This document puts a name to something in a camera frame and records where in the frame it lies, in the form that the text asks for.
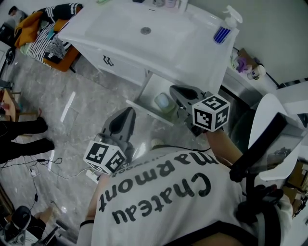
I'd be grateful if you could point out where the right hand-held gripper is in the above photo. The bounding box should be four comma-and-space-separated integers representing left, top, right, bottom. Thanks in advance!
169, 85, 231, 137

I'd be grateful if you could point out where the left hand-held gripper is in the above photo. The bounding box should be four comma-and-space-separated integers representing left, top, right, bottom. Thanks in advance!
83, 107, 137, 176

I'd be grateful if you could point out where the pale green soap bar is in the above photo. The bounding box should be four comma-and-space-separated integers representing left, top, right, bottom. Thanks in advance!
156, 95, 170, 109

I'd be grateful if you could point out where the white drawer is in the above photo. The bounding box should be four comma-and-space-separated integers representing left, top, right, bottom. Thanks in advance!
126, 71, 185, 127

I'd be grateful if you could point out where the person's left forearm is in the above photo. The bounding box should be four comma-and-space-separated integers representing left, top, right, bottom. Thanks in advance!
83, 174, 113, 224

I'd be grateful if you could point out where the person's right forearm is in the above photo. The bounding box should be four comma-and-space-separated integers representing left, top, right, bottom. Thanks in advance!
204, 129, 244, 169

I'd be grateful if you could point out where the person's right white shoe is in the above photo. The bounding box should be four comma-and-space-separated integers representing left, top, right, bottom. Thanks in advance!
151, 138, 166, 150

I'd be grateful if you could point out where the white vanity cabinet with sink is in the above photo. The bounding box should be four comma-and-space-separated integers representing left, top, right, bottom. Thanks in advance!
57, 0, 239, 97

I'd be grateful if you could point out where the white power strip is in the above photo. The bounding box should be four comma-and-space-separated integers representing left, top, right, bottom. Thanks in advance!
86, 168, 102, 185

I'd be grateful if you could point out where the white low ledge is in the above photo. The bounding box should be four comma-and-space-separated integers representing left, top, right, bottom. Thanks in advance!
221, 48, 281, 106

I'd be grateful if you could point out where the blue striped spray bottle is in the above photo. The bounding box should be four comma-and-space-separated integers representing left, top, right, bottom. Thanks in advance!
213, 5, 243, 45

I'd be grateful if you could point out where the small brown cardboard box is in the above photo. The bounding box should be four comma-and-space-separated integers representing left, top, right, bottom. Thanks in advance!
237, 48, 260, 65

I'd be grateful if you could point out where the white paper cup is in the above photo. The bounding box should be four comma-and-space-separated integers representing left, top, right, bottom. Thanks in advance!
247, 64, 267, 81

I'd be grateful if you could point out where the white oval bathtub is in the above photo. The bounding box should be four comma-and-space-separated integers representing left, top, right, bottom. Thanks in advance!
231, 93, 301, 182

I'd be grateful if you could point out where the orange sofa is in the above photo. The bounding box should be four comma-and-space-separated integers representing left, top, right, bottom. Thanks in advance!
14, 2, 81, 73

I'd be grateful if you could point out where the black small monitor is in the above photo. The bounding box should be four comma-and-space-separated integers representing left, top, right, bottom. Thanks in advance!
230, 112, 305, 182

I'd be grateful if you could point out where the white printed t-shirt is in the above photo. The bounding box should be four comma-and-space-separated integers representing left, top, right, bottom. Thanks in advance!
78, 146, 293, 246

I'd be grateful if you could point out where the small wooden side table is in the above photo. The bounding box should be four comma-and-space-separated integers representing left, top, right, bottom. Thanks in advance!
0, 87, 22, 123

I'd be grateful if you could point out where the black white striped blanket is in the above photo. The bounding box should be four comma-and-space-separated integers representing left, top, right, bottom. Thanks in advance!
26, 2, 82, 64

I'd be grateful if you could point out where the mustard garment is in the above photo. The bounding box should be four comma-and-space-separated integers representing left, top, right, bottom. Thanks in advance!
14, 11, 44, 48

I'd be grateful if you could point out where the large brown cardboard box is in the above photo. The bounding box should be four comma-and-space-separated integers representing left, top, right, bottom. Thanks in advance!
283, 160, 308, 200

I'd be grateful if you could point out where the black low cabinet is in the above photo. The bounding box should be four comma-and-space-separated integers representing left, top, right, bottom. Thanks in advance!
0, 24, 17, 46

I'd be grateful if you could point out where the black cabinet handle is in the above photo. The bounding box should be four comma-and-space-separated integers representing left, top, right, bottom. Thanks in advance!
103, 55, 115, 68

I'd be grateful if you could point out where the black chest mount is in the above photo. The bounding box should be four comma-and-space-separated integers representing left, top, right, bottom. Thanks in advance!
237, 175, 284, 231

